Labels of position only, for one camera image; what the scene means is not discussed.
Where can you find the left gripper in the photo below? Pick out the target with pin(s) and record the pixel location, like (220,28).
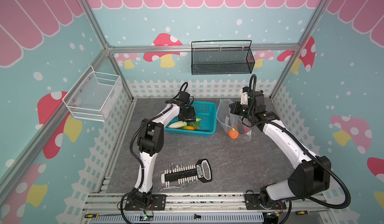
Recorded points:
(191,113)

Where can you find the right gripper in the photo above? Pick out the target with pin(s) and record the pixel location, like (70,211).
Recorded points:
(237,109)

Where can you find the teal plastic basket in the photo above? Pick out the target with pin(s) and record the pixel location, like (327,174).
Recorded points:
(206,111)

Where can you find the clear zip top bag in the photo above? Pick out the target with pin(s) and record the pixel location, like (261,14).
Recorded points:
(229,121)

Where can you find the orange toy tomato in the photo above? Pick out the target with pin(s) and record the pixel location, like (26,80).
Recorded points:
(233,134)

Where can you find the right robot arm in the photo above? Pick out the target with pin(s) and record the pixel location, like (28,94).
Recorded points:
(312,173)

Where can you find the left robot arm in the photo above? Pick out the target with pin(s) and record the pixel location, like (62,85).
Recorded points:
(145,145)

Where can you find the white green toy cabbage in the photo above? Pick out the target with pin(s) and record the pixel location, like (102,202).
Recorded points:
(177,125)

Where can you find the black screwdriver bit set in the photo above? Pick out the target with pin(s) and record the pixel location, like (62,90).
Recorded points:
(185,175)

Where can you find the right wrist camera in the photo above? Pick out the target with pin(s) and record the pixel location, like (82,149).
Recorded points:
(250,97)

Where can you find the black wire wall basket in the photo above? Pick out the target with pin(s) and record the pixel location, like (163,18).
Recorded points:
(218,57)

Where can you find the white wire wall basket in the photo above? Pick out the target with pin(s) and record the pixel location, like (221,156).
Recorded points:
(94,96)

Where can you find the yellow handled screwdriver right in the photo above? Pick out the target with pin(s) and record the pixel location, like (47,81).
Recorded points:
(299,213)

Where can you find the yellow handled screwdriver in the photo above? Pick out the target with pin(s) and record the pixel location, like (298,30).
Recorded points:
(90,216)
(299,213)

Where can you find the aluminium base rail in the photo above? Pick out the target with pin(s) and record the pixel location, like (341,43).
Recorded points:
(202,208)

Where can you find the yellow handled screwdriver left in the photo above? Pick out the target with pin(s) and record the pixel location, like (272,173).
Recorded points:
(90,216)

